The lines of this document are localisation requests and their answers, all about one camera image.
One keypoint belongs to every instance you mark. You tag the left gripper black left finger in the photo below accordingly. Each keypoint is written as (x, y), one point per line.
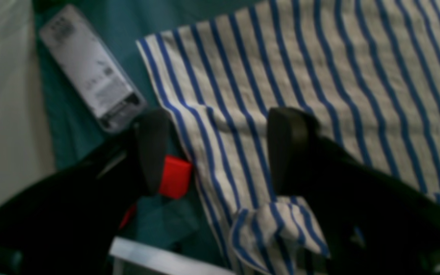
(65, 224)

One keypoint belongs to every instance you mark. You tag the red cube block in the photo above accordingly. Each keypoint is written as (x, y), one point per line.
(176, 177)

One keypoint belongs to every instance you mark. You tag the blue white striped T-shirt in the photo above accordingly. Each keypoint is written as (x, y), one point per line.
(368, 70)

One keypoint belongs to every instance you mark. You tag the white folded paper sheet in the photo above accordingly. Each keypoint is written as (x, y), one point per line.
(158, 260)

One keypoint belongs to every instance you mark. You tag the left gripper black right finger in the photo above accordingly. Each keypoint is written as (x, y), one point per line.
(372, 223)

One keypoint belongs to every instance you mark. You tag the clear blister pack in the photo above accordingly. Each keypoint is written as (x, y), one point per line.
(99, 79)

